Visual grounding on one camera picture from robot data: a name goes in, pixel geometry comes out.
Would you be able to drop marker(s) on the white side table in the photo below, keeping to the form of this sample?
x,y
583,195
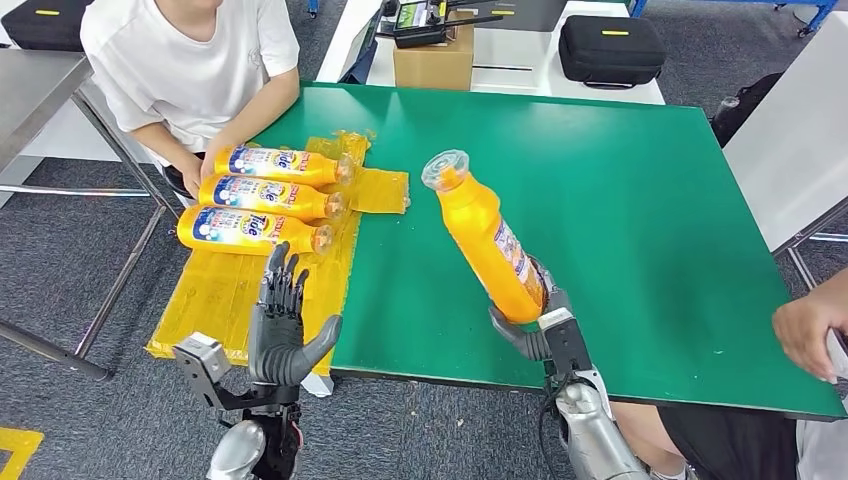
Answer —
x,y
66,139

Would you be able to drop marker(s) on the person's right hand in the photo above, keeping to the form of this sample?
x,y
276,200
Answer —
x,y
798,328
190,179

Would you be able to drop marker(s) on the yellow taped cardboard mat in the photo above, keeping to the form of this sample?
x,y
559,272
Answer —
x,y
225,298

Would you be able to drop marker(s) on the green table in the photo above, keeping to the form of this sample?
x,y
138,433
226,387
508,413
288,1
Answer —
x,y
629,232

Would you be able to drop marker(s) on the white and black handheld device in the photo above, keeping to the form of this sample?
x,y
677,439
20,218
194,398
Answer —
x,y
840,354

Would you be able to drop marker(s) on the yellow detergent bottle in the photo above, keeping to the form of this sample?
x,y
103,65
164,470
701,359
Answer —
x,y
265,208
480,245
252,244
278,173

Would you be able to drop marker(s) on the black remote controller with antennas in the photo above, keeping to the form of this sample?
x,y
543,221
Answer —
x,y
417,32

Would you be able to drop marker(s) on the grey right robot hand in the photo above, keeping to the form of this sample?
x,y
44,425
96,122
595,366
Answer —
x,y
526,344

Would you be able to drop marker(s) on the person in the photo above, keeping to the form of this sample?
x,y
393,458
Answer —
x,y
722,444
185,66

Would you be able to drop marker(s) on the white table foot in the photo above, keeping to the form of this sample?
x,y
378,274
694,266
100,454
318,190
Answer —
x,y
319,386

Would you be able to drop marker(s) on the blue metal frame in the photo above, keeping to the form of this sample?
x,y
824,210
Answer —
x,y
729,3

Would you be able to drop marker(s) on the black backpack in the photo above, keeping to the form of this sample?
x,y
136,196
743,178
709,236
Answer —
x,y
742,109

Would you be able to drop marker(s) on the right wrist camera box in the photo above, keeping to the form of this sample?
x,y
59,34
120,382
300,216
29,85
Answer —
x,y
570,348

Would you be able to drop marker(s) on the black carry case yellow tag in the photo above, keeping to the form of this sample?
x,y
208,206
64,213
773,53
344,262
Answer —
x,y
609,53
43,30

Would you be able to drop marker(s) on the person's right forearm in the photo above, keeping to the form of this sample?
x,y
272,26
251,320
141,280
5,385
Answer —
x,y
159,149
833,285

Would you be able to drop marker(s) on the brown cardboard box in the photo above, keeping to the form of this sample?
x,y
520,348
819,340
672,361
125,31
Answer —
x,y
430,66

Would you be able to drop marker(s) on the person's left forearm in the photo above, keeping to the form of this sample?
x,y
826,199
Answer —
x,y
265,106

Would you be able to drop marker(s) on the grey metal frame table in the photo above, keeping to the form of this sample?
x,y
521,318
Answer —
x,y
26,93
795,132

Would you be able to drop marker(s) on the person's left hand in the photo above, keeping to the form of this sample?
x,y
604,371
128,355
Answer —
x,y
208,162

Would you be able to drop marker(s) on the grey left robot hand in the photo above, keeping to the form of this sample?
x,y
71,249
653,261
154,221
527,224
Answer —
x,y
278,344

